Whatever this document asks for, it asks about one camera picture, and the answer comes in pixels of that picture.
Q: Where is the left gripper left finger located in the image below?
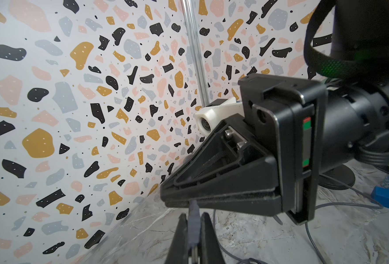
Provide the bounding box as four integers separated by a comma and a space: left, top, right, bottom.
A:
165, 213, 189, 264

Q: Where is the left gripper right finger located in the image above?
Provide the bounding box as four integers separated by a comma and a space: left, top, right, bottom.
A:
200, 212, 225, 264

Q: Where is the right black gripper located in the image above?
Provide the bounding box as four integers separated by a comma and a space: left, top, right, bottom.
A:
160, 73, 327, 225

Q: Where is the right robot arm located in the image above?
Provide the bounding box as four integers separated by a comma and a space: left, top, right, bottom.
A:
160, 1, 389, 224

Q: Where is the blue cube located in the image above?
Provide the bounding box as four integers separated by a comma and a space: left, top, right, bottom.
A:
371, 187, 389, 209

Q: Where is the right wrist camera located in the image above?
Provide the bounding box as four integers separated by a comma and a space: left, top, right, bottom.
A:
194, 97, 244, 136

